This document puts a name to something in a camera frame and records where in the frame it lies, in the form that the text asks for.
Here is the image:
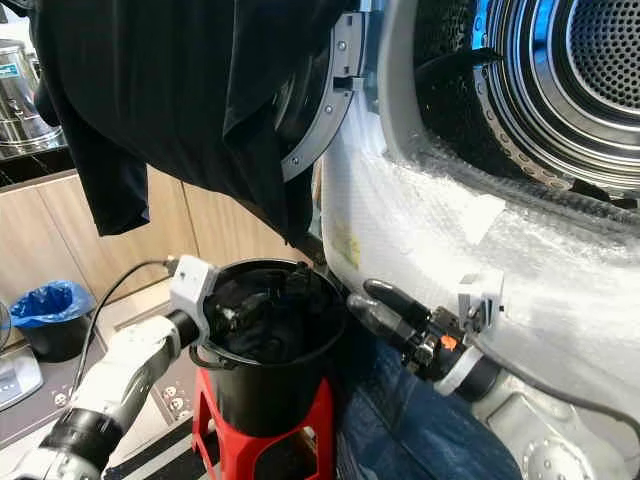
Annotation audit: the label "yellow washer label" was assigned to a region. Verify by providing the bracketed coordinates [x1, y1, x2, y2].
[332, 220, 363, 269]

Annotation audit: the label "black hanging garment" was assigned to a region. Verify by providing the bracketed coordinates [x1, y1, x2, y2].
[28, 0, 367, 249]

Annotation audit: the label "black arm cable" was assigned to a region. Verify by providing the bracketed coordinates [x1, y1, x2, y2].
[488, 333, 640, 416]
[82, 258, 173, 386]

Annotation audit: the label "grey round washer door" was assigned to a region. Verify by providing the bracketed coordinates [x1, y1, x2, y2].
[275, 10, 369, 185]

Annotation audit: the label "clear bubble wrap sheet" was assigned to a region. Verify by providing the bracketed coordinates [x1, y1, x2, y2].
[318, 100, 640, 401]

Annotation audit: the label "steel water urn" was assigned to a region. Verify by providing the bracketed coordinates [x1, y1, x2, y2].
[0, 38, 63, 157]

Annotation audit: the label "blue denim jeans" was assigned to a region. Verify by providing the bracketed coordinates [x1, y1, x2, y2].
[334, 318, 523, 480]

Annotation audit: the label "red plastic stool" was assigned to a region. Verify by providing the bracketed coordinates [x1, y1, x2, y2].
[191, 364, 337, 480]

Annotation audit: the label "steel washer drum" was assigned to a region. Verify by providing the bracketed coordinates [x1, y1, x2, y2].
[413, 0, 640, 199]

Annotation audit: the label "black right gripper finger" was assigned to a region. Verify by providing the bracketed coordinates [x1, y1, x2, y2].
[364, 277, 434, 324]
[347, 292, 417, 354]

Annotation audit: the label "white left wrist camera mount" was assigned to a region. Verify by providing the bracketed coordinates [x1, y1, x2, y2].
[167, 253, 222, 321]

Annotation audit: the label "grey power socket strip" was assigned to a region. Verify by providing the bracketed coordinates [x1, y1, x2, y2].
[158, 378, 199, 423]

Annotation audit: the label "grey washer door gasket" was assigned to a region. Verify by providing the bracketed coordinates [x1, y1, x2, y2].
[376, 0, 640, 226]

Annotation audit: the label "black clothes pile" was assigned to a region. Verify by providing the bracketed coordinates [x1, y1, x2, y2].
[210, 264, 323, 364]

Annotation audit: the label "black stone countertop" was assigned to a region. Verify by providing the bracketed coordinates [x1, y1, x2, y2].
[0, 145, 77, 189]

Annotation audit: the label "black bin with blue bag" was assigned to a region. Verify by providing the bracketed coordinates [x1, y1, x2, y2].
[9, 279, 94, 364]

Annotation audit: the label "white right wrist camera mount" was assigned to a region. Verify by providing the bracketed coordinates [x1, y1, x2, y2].
[456, 267, 507, 347]

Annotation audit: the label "white electronic scale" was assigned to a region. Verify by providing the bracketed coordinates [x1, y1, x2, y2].
[0, 350, 34, 409]

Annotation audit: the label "black plastic bucket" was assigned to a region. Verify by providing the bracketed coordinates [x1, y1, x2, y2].
[187, 257, 350, 439]

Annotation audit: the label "wooden base cabinet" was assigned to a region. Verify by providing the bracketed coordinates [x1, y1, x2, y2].
[0, 165, 306, 306]

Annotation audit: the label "white washing machine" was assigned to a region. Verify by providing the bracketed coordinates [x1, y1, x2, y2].
[315, 0, 640, 480]

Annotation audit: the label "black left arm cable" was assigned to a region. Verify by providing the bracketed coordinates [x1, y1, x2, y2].
[82, 258, 173, 386]

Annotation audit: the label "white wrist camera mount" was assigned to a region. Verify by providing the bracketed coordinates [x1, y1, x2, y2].
[167, 253, 222, 321]
[456, 267, 507, 347]

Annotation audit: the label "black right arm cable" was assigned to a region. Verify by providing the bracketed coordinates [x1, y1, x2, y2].
[488, 333, 640, 416]

